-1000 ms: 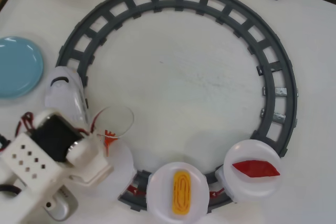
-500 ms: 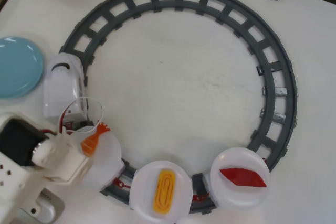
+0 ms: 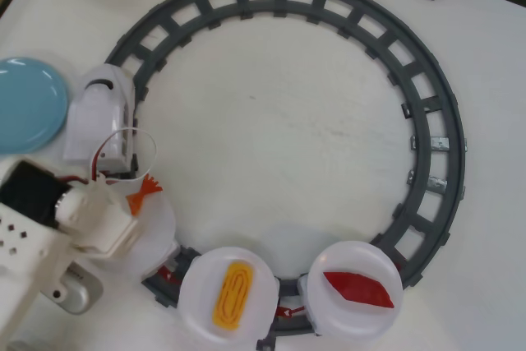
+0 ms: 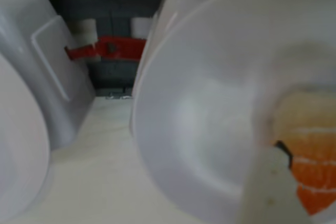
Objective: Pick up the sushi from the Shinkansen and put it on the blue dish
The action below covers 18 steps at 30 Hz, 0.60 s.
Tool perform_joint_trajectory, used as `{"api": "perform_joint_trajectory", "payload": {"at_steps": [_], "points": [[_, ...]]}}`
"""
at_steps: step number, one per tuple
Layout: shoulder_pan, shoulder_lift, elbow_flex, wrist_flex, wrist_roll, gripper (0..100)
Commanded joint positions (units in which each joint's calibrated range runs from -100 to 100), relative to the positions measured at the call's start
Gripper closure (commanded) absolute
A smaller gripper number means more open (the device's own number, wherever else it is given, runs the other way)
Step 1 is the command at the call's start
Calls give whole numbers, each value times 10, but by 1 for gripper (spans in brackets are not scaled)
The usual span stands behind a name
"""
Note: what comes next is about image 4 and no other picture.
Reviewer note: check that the salmon nigiri sushi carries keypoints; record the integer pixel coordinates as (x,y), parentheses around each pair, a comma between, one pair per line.
(315,155)

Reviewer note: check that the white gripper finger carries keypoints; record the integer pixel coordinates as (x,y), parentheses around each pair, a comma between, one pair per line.
(270,195)

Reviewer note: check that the red train coupler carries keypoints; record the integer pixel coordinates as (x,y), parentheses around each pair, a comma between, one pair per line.
(118,48)

